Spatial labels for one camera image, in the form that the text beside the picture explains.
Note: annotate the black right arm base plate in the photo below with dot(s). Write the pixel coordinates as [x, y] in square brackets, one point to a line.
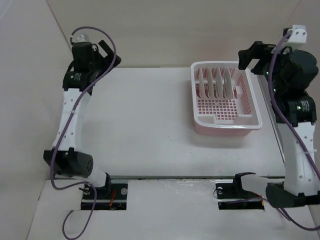
[231, 198]

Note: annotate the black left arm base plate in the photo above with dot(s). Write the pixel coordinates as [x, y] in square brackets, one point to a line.
[114, 199]

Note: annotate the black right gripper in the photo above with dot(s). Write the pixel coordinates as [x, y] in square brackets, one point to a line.
[255, 51]

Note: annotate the green red rimmed plate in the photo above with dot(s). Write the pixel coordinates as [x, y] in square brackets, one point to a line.
[219, 83]

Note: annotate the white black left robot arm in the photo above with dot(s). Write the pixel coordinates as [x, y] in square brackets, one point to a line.
[66, 156]

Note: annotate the white pink dish rack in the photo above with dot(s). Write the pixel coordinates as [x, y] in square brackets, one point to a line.
[222, 117]

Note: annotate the orange sunburst plate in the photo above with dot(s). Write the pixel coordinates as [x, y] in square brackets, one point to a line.
[201, 83]
[228, 84]

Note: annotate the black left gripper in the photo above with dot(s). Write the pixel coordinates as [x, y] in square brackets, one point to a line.
[106, 60]

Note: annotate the white plate grey floral emblem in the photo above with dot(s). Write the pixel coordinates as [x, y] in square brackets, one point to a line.
[210, 83]

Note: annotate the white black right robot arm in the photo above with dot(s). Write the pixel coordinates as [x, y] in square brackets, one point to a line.
[296, 120]

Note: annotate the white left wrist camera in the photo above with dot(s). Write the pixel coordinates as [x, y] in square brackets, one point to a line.
[78, 39]

